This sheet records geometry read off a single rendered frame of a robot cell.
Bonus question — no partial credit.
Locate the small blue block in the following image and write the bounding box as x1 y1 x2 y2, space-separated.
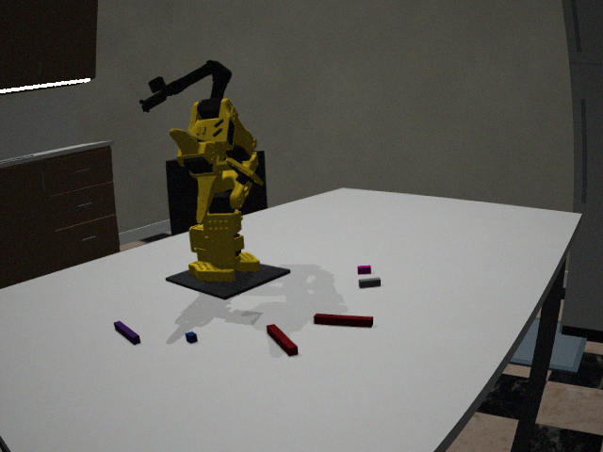
186 331 198 344

